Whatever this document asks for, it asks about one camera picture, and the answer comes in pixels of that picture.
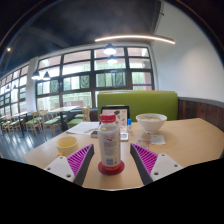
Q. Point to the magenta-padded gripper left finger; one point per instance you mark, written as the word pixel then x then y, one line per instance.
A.
pixel 78 160

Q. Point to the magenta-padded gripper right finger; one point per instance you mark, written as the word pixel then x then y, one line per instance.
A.
pixel 146 159

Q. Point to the red-capped clear drink bottle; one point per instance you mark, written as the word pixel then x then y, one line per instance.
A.
pixel 109 143

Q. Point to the small clear packet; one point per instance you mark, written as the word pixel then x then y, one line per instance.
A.
pixel 143 143

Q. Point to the dark phone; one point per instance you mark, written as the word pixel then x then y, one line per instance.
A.
pixel 94 133

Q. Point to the white paper sheets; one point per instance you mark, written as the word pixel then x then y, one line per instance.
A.
pixel 81 127

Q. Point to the flat round red coaster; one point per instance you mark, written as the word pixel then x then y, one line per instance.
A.
pixel 111 170

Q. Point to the white bowl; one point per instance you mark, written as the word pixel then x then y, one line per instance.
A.
pixel 151 124

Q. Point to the small blue-capped bottle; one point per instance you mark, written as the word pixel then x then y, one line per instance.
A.
pixel 129 125

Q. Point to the wooden dining table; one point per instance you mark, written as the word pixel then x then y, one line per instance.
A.
pixel 23 114
pixel 63 109

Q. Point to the black laptop with stickers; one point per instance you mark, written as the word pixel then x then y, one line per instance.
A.
pixel 120 112

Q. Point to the green upholstered bench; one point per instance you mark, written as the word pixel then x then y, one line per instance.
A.
pixel 146 103

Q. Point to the group of wooden chairs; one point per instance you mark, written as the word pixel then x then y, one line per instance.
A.
pixel 33 121

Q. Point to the long curved ceiling light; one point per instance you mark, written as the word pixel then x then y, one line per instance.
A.
pixel 133 37

